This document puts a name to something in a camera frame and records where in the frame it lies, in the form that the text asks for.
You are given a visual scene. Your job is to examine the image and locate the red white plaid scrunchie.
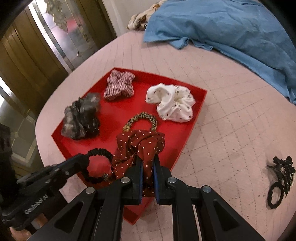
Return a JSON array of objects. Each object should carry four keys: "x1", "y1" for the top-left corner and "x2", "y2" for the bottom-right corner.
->
[{"x1": 104, "y1": 69, "x2": 135, "y2": 100}]

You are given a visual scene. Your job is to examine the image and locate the white cherry print scrunchie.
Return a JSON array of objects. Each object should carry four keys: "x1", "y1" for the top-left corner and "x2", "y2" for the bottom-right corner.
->
[{"x1": 145, "y1": 83, "x2": 196, "y2": 123}]

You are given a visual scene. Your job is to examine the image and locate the stained glass wooden door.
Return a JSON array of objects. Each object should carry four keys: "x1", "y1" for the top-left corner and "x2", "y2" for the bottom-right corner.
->
[{"x1": 1, "y1": 1, "x2": 116, "y2": 177}]

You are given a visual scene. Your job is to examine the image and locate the blue cloth sheet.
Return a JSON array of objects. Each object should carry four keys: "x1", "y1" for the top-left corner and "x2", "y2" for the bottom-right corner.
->
[{"x1": 144, "y1": 1, "x2": 295, "y2": 103}]

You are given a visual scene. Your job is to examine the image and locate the red polka dot scrunchie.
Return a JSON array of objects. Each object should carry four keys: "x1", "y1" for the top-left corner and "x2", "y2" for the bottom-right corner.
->
[{"x1": 108, "y1": 130, "x2": 165, "y2": 197}]

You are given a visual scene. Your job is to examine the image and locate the red tray box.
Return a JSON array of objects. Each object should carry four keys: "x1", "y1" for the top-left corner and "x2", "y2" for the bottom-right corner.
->
[{"x1": 52, "y1": 67, "x2": 207, "y2": 225}]

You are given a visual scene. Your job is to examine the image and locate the black flower hair clip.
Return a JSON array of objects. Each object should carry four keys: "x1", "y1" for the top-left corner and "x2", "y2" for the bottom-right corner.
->
[{"x1": 267, "y1": 156, "x2": 295, "y2": 195}]

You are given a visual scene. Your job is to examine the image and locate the black beaded hair tie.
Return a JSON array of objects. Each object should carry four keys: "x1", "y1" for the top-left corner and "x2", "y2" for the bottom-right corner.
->
[{"x1": 81, "y1": 148, "x2": 115, "y2": 185}]

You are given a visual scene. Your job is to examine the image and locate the brown white floral blanket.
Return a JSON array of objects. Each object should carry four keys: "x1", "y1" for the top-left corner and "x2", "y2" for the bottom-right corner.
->
[{"x1": 127, "y1": 0, "x2": 167, "y2": 31}]

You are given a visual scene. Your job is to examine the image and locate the leopard print hair tie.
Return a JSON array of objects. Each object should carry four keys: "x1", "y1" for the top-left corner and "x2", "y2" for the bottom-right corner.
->
[{"x1": 122, "y1": 111, "x2": 158, "y2": 133}]

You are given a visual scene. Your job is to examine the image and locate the grey organza scrunchie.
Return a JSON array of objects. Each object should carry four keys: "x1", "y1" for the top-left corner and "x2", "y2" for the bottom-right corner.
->
[{"x1": 61, "y1": 93, "x2": 100, "y2": 140}]

